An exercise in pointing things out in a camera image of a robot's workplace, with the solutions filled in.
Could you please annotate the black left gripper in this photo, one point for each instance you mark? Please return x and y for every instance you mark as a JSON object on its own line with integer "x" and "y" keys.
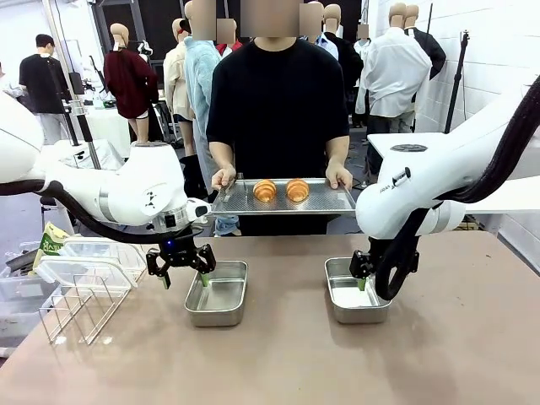
{"x": 179, "y": 252}

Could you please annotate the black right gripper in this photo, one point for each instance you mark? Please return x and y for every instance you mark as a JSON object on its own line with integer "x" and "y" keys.
{"x": 375, "y": 251}

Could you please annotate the rectangular steel container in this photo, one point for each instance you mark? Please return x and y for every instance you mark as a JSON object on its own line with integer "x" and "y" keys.
{"x": 219, "y": 299}
{"x": 358, "y": 301}

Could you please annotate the perforated metal baking tray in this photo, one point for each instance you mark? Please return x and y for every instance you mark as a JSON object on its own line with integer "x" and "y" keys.
{"x": 320, "y": 200}

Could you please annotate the clear plastic lidded container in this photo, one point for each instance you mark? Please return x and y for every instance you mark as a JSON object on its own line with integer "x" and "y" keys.
{"x": 80, "y": 272}

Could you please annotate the golden croissant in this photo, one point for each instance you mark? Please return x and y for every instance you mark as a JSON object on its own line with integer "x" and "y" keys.
{"x": 265, "y": 190}
{"x": 297, "y": 190}

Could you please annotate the person's left forearm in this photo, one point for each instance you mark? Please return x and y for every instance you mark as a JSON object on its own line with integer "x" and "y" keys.
{"x": 337, "y": 152}

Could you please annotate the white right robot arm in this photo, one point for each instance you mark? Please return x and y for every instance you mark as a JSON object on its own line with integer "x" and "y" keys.
{"x": 401, "y": 202}

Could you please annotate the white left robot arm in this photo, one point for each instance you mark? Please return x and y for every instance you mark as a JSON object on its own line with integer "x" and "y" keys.
{"x": 143, "y": 181}

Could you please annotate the person's right forearm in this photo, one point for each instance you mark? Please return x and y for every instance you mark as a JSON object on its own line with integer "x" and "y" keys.
{"x": 221, "y": 156}

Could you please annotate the clear plastic containers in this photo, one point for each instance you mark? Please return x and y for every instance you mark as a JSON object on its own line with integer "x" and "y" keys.
{"x": 107, "y": 251}

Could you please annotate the person's right hand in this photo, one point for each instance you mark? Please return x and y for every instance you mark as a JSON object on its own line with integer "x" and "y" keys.
{"x": 223, "y": 178}

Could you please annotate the person's left hand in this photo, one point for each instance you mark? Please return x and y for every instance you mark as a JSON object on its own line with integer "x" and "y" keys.
{"x": 339, "y": 175}

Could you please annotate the green printed bag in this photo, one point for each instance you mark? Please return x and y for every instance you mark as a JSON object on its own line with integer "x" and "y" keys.
{"x": 50, "y": 244}

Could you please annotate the white cloth covered table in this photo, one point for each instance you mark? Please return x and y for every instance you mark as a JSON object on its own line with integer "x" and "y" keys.
{"x": 107, "y": 126}

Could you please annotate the clear plastic storage box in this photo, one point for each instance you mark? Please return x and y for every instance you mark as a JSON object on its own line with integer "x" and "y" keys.
{"x": 21, "y": 291}

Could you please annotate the silver and black stand pole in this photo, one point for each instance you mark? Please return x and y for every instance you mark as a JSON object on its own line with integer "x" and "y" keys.
{"x": 80, "y": 114}

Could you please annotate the person in black t-shirt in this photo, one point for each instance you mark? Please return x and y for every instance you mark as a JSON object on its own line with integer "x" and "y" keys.
{"x": 274, "y": 105}

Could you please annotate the mannequin in beige shirt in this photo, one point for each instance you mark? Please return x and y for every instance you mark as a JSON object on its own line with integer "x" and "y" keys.
{"x": 175, "y": 80}

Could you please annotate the mannequin in maroon jacket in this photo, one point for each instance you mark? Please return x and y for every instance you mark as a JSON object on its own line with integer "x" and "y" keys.
{"x": 128, "y": 84}

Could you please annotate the mannequin in white shirt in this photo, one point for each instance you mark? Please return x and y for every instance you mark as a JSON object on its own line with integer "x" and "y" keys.
{"x": 394, "y": 71}

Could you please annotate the black tripod stand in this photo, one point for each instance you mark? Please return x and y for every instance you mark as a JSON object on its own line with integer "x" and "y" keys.
{"x": 457, "y": 84}

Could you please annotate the mannequin in dark coat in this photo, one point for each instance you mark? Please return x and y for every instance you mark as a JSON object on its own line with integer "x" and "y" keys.
{"x": 348, "y": 63}

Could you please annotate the mannequin in black jacket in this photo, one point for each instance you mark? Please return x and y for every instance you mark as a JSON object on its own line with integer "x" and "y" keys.
{"x": 432, "y": 50}

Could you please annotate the man in black t-shirt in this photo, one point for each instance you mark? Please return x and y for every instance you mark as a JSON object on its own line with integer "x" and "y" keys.
{"x": 40, "y": 84}

